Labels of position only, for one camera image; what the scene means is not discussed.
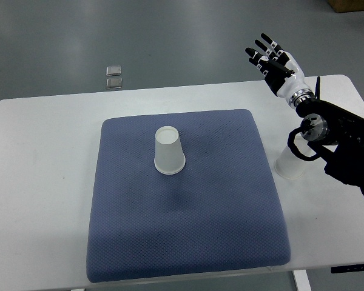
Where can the brown cardboard box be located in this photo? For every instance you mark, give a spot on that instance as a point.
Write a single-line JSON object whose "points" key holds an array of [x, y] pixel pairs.
{"points": [[343, 6]]}

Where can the lower metal floor plate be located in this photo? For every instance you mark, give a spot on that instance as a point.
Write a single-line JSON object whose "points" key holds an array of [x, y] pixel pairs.
{"points": [[114, 83]]}

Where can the white paper cup on cushion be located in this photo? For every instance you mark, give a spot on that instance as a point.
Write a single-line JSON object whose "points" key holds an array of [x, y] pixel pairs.
{"points": [[169, 157]]}

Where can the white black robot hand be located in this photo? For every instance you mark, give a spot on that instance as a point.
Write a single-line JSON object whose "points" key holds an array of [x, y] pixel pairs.
{"points": [[281, 71]]}

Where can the white table leg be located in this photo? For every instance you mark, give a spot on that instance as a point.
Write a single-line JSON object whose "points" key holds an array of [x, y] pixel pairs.
{"points": [[301, 280]]}

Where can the black table control panel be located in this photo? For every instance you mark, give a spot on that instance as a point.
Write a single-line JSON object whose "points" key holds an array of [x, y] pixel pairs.
{"points": [[348, 268]]}

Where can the blue textured cushion mat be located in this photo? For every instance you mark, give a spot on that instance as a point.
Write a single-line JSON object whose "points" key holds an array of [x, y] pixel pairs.
{"points": [[221, 212]]}

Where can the upper metal floor plate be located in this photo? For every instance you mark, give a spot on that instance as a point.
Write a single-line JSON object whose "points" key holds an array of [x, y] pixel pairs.
{"points": [[114, 70]]}

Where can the metal floor plate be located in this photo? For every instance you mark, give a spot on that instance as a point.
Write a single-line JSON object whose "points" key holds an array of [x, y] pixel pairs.
{"points": [[114, 83], [114, 70]]}

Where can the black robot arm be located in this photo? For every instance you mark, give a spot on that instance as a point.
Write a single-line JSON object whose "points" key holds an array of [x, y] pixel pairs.
{"points": [[333, 134]]}

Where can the white paper cup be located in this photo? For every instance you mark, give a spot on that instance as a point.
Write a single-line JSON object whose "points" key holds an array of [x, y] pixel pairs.
{"points": [[169, 157], [288, 166]]}

